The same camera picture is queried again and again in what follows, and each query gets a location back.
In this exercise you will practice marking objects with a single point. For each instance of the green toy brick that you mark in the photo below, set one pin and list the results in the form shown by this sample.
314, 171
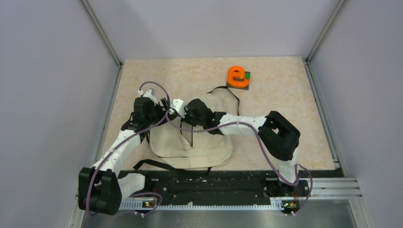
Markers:
247, 75

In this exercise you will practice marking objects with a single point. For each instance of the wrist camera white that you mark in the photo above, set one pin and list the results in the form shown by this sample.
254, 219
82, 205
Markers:
177, 107
149, 93

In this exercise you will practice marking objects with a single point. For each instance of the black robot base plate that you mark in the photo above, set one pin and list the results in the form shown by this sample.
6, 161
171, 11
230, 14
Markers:
225, 188

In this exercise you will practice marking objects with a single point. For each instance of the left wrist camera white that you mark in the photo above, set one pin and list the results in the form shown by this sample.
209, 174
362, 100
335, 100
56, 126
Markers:
149, 93

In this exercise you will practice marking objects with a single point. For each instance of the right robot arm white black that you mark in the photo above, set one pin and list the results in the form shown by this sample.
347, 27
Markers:
275, 134

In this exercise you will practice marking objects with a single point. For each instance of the white cable duct strip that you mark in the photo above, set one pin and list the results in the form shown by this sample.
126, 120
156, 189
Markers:
133, 204

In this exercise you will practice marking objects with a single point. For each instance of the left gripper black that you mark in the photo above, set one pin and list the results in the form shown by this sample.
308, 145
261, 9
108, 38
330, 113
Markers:
158, 107

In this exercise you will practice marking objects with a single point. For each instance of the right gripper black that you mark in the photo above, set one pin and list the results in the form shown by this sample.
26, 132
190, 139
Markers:
186, 119

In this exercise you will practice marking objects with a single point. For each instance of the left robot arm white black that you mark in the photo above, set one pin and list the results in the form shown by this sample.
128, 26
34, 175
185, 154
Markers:
100, 190

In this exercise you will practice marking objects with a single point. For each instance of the beige canvas student bag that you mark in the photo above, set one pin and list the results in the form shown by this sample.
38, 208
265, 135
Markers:
183, 149

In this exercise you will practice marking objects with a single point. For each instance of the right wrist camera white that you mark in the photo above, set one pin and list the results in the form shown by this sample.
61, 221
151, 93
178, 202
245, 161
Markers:
177, 107

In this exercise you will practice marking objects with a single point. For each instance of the aluminium frame rail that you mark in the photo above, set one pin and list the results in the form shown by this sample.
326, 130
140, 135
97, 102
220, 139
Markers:
335, 189

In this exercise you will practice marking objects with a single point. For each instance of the grey building plate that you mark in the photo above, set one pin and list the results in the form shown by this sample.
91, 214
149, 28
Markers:
243, 85

